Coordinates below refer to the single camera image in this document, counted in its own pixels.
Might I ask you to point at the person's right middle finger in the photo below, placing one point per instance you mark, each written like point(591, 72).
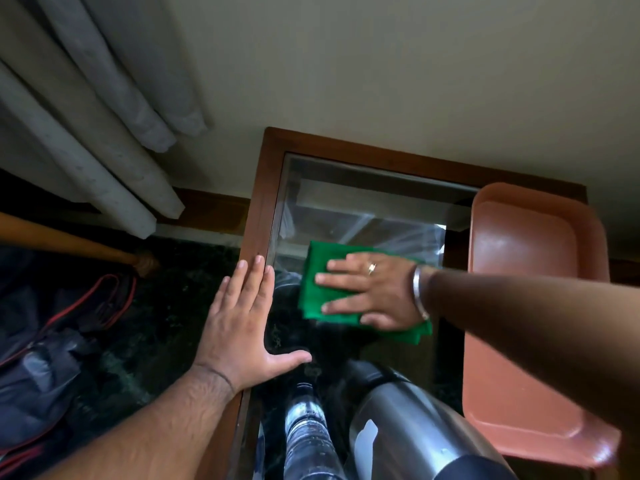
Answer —
point(342, 281)

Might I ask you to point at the wooden glass-top table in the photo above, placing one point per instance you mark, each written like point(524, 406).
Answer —
point(265, 194)

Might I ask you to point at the person's right hand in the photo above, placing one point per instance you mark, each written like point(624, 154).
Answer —
point(387, 294)

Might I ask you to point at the orange plastic tray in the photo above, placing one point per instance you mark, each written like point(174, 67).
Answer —
point(520, 244)

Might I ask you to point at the stainless steel flask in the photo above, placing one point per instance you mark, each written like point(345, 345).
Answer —
point(410, 429)

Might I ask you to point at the person's left middle finger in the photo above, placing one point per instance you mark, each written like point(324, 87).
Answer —
point(251, 284)

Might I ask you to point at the person's right thumb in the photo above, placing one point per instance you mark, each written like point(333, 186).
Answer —
point(380, 322)

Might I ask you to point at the black wrist thread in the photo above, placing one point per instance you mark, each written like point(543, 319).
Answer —
point(217, 372)

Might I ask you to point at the green cleaning cloth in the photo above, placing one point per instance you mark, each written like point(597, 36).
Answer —
point(315, 289)

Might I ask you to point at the wooden skirting board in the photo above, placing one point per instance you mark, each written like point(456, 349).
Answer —
point(215, 212)

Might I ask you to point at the grey curtain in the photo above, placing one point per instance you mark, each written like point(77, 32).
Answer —
point(100, 119)

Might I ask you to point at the person's left hand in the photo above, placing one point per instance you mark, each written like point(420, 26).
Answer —
point(235, 339)

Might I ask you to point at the person's left little finger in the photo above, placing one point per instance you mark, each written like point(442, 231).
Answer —
point(219, 297)

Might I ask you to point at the silver wrist bangle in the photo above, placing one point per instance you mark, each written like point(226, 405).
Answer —
point(419, 294)

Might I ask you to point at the person's right little finger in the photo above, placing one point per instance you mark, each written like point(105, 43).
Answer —
point(365, 256)

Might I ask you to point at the wooden stick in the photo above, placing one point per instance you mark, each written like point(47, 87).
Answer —
point(60, 240)

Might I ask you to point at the clear plastic water bottle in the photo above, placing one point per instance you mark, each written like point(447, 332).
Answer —
point(310, 434)

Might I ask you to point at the person's left forearm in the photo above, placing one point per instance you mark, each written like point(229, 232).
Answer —
point(150, 429)

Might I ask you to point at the person's left thumb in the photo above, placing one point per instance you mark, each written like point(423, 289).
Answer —
point(290, 359)

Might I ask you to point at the black bag with red trim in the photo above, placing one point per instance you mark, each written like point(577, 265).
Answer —
point(45, 354)

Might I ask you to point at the person's right forearm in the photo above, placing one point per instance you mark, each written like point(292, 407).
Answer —
point(540, 334)

